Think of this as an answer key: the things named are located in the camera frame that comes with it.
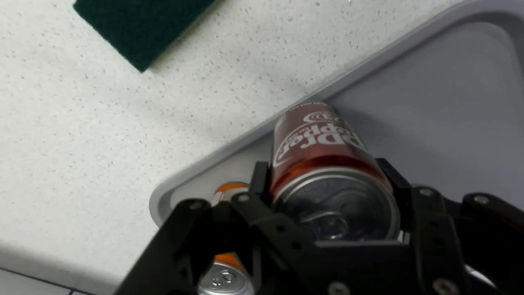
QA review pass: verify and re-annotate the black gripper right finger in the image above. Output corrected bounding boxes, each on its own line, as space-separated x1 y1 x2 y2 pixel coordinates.
351 159 524 295

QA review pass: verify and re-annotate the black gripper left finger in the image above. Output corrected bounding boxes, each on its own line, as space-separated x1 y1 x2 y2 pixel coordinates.
115 159 351 295

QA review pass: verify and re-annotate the orange soda can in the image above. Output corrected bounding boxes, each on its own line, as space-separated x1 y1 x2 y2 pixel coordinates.
199 182 256 295

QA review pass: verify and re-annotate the red Dr Pepper can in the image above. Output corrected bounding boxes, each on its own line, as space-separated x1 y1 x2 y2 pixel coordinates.
271 101 402 241

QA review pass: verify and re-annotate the grey plastic tray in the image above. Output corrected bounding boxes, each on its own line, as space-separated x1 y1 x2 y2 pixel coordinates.
150 0 524 226

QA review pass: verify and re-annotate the green yellow sponge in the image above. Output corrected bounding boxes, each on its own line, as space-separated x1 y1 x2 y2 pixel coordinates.
73 0 218 72

